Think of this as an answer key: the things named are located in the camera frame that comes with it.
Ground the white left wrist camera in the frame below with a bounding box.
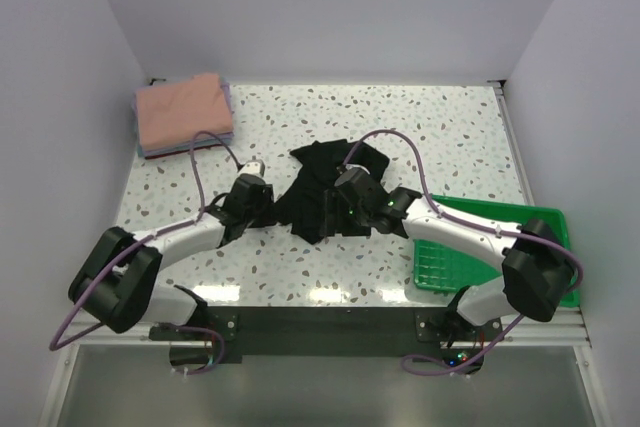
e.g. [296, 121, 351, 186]
[239, 159, 265, 178]

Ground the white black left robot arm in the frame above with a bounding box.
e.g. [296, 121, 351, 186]
[68, 173, 274, 339]

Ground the green plastic tray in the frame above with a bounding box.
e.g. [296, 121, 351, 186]
[413, 195, 571, 294]

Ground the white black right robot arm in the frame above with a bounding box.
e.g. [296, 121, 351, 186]
[321, 167, 583, 340]

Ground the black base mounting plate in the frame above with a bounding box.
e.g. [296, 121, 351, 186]
[149, 306, 503, 370]

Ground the black t shirt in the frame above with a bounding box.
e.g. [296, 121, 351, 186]
[272, 138, 392, 246]

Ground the aluminium frame rail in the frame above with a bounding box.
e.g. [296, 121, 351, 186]
[489, 81, 591, 348]

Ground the stack of folded shirts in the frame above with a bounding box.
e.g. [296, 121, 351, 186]
[130, 79, 236, 161]

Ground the pink folded t shirt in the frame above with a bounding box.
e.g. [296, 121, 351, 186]
[135, 73, 234, 151]

